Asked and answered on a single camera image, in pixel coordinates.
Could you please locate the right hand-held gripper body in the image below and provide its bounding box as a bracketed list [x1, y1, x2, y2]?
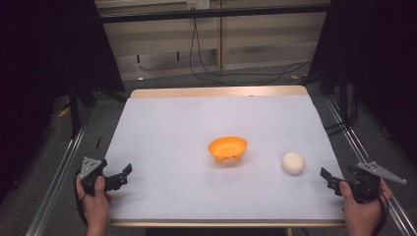
[340, 160, 408, 205]

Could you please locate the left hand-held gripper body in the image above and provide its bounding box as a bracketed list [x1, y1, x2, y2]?
[79, 155, 108, 197]

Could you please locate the round white steamed bun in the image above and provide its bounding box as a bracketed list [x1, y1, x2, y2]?
[280, 151, 306, 176]

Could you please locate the orange plastic bowl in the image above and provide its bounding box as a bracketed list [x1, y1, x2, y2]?
[208, 135, 249, 165]

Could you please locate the person's left hand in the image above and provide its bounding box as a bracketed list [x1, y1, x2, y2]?
[75, 174, 111, 232]

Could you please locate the person's right hand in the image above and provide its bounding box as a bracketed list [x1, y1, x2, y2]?
[338, 178, 394, 232]

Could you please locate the black metal stand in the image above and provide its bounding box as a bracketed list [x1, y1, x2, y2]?
[326, 65, 360, 137]
[67, 78, 97, 140]

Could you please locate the yellow floor tape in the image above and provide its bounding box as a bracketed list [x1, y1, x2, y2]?
[57, 105, 72, 119]

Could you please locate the white table mat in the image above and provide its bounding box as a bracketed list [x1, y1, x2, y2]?
[108, 93, 345, 221]

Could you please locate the black curtain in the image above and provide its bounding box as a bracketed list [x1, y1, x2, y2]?
[303, 0, 417, 165]
[0, 0, 126, 205]

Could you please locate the black horizontal bar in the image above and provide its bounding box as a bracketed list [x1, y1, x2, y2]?
[97, 3, 332, 25]

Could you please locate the metal floor rail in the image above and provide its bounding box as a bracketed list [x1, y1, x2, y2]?
[324, 96, 417, 236]
[24, 126, 88, 236]

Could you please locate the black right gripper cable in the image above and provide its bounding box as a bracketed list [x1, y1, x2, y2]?
[372, 191, 390, 236]

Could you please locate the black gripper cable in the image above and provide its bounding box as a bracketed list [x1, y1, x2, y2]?
[74, 168, 89, 228]
[372, 191, 390, 236]

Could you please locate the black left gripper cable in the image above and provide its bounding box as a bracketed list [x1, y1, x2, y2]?
[74, 168, 89, 228]

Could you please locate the black hanging power cable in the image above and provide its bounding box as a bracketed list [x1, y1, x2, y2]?
[188, 16, 313, 88]

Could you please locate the white wall socket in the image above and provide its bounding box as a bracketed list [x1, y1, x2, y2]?
[186, 0, 210, 11]

